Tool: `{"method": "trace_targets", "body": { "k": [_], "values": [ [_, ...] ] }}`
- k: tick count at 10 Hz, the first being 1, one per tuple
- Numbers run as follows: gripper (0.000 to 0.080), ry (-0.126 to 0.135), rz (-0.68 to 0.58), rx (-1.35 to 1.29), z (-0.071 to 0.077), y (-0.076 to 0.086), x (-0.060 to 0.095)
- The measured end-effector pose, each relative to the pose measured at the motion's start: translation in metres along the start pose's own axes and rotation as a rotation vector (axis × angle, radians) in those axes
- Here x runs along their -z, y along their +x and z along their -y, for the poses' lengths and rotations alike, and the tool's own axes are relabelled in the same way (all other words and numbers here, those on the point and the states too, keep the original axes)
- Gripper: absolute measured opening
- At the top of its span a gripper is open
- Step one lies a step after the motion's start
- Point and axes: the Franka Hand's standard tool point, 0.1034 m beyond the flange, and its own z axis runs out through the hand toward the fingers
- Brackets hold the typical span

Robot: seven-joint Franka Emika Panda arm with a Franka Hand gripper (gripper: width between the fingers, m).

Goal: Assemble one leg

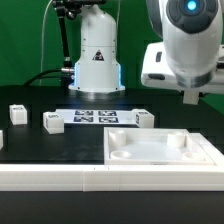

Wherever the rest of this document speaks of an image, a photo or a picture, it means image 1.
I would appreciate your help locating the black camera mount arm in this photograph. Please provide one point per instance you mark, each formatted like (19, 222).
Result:
(70, 9)

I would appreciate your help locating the white fiducial marker sheet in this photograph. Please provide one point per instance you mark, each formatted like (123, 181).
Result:
(79, 116)

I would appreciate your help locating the white U-shaped fence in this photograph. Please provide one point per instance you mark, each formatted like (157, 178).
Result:
(117, 177)

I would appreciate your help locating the white square table top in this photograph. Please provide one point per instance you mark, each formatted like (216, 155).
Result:
(152, 146)

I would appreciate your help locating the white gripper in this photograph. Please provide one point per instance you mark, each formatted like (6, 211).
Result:
(157, 74)

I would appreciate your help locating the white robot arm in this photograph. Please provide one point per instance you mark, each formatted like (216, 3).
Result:
(187, 59)

